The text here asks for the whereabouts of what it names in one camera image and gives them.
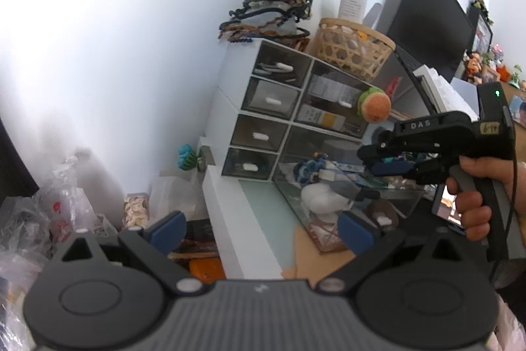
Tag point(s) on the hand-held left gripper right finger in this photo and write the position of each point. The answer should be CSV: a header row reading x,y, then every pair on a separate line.
x,y
355,234

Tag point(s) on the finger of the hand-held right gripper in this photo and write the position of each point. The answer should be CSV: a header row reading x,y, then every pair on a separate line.
x,y
390,169
382,152

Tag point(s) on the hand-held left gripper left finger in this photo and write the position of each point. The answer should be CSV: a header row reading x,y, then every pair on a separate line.
x,y
166,229

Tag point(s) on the large clear drawer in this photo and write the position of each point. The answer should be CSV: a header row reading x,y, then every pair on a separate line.
x,y
328,96
296,207

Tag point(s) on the white drawer organizer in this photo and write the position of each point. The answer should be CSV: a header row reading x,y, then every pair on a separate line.
x,y
234,96

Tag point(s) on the small clear drawer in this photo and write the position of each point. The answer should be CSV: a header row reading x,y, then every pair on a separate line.
x,y
283,65
271,98
261,133
248,164

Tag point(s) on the person's right hand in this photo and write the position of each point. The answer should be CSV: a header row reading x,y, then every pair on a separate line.
x,y
480,172

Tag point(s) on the dark small box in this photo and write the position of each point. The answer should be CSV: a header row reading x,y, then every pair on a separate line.
x,y
200,229

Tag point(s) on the popcorn print snack box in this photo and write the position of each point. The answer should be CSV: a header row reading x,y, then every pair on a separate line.
x,y
136,210

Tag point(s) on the white translucent bag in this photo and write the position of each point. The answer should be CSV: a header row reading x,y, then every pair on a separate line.
x,y
176,194

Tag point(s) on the brown round pouch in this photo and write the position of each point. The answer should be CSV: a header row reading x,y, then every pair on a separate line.
x,y
384,211

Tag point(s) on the white keyboard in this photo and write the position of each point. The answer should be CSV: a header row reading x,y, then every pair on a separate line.
x,y
446,92

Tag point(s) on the white plush item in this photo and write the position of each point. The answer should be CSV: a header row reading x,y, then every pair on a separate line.
x,y
326,203

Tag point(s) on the clear acrylic laptop riser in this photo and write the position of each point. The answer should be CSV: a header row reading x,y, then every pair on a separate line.
x,y
404,88

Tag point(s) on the burger plush toy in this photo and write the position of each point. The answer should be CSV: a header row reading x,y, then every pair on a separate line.
x,y
374,106

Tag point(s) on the white card board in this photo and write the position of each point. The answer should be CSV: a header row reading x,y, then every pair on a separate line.
x,y
464,94

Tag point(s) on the brown paper envelope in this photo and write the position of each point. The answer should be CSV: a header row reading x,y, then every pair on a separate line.
x,y
316,266

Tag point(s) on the pink item in riser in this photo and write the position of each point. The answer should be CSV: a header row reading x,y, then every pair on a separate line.
x,y
392,86

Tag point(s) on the orange plastic item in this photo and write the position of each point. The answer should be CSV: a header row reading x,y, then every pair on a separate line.
x,y
207,268

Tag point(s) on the smartphone with lit screen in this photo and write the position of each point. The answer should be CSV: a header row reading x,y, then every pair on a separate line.
x,y
448,211

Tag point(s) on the teal toy figure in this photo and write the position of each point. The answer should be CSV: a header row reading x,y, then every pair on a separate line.
x,y
188,157

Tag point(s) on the blue crochet item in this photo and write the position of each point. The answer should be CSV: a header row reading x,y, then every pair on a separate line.
x,y
309,171

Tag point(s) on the row of small figurines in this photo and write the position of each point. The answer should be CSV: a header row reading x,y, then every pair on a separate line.
x,y
489,67

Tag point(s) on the white blurry container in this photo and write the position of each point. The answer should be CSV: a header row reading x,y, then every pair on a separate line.
x,y
96,178

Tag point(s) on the printed photo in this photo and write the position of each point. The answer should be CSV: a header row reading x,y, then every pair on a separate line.
x,y
518,110

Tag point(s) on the cork board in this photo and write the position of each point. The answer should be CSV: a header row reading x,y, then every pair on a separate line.
x,y
515,90

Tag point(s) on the clear plastic bag red print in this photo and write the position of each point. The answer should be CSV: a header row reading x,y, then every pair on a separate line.
x,y
68,207

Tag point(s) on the black laptop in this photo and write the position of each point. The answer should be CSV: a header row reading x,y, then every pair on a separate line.
x,y
431,22

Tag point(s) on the woven wicker basket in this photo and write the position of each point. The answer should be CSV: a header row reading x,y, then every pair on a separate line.
x,y
353,48

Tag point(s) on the black framed picture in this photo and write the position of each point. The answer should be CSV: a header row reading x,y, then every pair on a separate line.
x,y
481,32

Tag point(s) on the grey flat stick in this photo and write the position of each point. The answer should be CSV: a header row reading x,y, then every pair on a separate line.
x,y
372,16

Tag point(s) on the small artificial plant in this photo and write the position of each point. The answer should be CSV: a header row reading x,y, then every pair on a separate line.
x,y
480,7

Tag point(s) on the dark crumpled plastic bag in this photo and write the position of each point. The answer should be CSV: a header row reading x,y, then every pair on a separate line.
x,y
22,227

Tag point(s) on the pile of hair claw clips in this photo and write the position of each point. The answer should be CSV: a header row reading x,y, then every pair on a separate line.
x,y
267,16

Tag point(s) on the light pink cloth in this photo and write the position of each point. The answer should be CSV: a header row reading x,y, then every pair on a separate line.
x,y
513,320

